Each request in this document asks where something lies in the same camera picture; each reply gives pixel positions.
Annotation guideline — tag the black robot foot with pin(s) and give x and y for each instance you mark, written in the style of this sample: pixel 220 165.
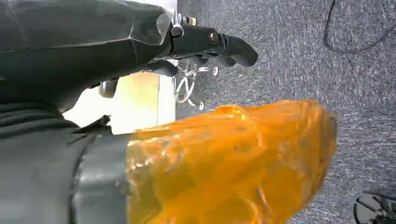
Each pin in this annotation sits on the black robot foot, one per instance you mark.
pixel 368 210

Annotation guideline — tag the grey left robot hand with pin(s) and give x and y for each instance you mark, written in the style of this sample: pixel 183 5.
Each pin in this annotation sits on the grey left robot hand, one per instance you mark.
pixel 77 46

